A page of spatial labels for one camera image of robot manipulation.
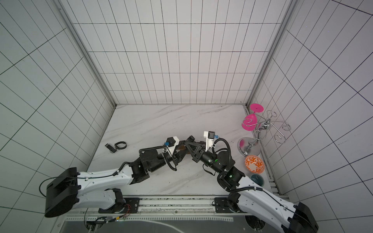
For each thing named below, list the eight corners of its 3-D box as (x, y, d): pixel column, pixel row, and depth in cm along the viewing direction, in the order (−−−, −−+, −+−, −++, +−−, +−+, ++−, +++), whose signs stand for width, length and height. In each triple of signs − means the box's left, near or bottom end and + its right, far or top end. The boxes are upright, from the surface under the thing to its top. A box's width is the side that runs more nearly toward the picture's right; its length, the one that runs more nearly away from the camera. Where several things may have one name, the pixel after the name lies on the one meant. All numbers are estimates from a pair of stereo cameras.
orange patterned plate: (247, 174, 86) (251, 171, 82) (243, 158, 93) (246, 155, 88) (262, 174, 86) (266, 171, 82) (257, 158, 93) (260, 155, 88)
